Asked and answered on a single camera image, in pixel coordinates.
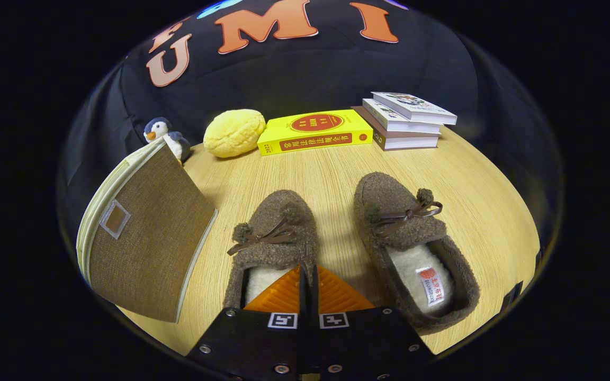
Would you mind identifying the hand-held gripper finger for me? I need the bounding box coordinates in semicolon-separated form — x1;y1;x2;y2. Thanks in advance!
310;265;437;381
186;265;311;381

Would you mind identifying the brown fuzzy slipper shoe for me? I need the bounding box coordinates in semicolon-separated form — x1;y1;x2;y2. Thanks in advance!
353;171;481;335
222;189;319;310

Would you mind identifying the brown fabric storage box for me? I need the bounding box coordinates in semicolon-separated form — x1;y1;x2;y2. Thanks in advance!
76;139;219;323

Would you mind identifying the yellow book with red circle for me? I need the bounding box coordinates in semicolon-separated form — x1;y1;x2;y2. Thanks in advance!
257;109;374;156

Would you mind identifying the yellow bun plush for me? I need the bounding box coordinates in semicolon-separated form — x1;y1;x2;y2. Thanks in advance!
203;108;267;159

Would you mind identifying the brown cover book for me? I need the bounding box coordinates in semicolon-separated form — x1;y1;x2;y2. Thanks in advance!
351;106;439;151

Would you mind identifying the white paperback book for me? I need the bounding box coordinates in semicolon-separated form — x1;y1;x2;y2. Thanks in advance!
362;98;442;134

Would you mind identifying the penguin plush toy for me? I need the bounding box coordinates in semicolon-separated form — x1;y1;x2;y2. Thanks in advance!
143;117;192;162

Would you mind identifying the white book with floral cover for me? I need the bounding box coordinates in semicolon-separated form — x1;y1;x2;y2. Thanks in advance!
371;92;458;126

